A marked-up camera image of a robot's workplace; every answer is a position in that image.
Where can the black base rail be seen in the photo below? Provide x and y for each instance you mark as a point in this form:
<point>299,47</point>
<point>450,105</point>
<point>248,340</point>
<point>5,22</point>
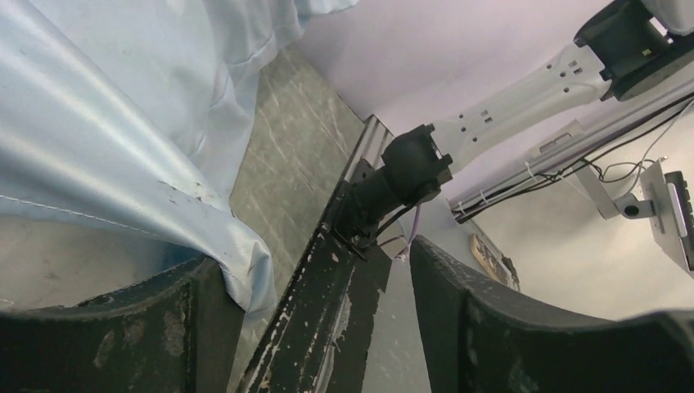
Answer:
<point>319,337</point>

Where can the light blue pillowcase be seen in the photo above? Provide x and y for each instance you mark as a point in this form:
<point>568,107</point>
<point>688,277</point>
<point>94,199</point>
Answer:
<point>135,115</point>

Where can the grey monitor on mount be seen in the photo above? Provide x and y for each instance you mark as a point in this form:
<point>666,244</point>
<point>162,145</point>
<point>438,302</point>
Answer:
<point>664,201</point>

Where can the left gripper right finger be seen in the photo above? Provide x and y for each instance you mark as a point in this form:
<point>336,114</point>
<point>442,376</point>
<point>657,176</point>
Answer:
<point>479,335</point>

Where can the aluminium table edge rail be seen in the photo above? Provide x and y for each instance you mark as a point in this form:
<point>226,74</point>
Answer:
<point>372,143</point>

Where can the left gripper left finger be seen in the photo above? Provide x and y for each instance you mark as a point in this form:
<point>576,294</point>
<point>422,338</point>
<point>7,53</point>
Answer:
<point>174,332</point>

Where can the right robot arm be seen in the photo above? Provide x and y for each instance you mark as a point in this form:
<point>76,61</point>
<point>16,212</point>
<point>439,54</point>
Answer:
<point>620,53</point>

